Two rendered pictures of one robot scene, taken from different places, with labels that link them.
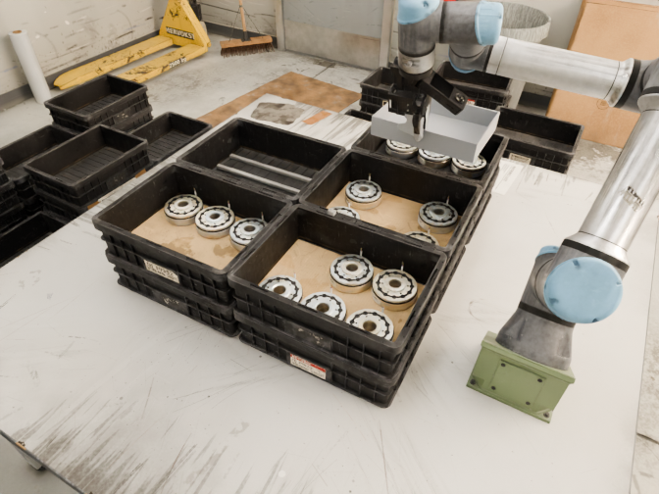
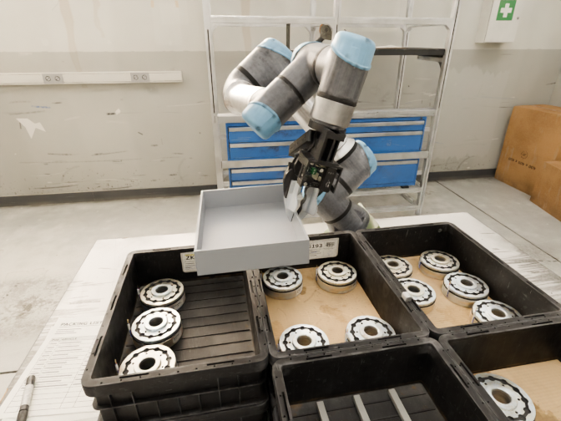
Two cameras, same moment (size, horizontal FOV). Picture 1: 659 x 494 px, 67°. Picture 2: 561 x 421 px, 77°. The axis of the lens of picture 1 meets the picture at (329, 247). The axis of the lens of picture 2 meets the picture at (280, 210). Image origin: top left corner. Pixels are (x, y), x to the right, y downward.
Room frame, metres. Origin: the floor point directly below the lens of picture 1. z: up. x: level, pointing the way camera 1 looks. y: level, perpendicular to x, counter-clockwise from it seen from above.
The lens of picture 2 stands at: (1.51, 0.29, 1.41)
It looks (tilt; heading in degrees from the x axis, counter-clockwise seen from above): 26 degrees down; 232
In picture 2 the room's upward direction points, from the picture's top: straight up
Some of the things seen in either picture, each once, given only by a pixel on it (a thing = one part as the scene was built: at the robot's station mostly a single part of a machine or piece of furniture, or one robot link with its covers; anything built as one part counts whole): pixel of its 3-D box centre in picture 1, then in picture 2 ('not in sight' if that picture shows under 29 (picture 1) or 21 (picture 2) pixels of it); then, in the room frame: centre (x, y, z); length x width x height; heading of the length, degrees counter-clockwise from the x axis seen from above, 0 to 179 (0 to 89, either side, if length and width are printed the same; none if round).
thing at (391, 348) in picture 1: (339, 269); (442, 268); (0.77, -0.02, 0.92); 0.40 x 0.30 x 0.02; 63
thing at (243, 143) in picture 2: not in sight; (276, 159); (-0.04, -1.74, 0.60); 0.72 x 0.03 x 0.56; 151
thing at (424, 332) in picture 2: (391, 197); (322, 282); (1.04, -0.16, 0.92); 0.40 x 0.30 x 0.02; 63
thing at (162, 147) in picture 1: (170, 164); not in sight; (2.11, 0.81, 0.31); 0.40 x 0.30 x 0.34; 151
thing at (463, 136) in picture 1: (434, 123); (248, 222); (1.16, -0.27, 1.07); 0.27 x 0.20 x 0.05; 61
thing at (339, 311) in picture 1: (322, 309); (466, 285); (0.70, 0.01, 0.86); 0.10 x 0.10 x 0.01
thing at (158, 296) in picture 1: (205, 260); not in sight; (0.96, 0.33, 0.76); 0.40 x 0.30 x 0.12; 63
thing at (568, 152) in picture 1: (520, 170); not in sight; (2.02, -0.91, 0.37); 0.40 x 0.30 x 0.45; 61
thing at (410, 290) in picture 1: (394, 285); (392, 266); (0.78, -0.15, 0.86); 0.10 x 0.10 x 0.01
